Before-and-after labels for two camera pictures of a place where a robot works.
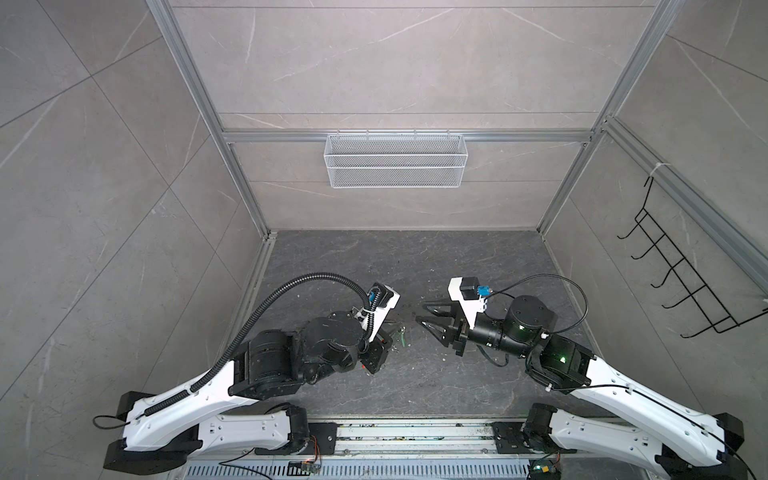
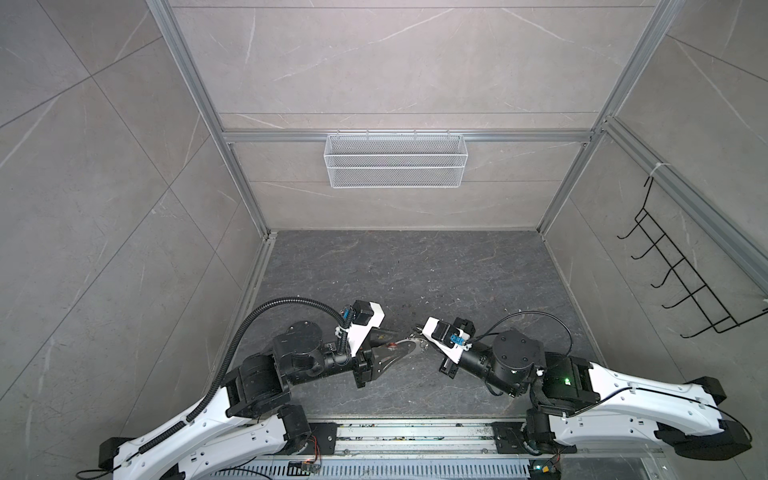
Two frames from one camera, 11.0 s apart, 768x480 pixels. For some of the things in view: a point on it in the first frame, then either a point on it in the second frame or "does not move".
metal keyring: x=393 y=327 to x=410 y=352
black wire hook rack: x=701 y=294 does not move
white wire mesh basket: x=396 y=161 does not move
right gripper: x=458 y=333 to x=449 y=367
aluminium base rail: x=398 y=437 does not move
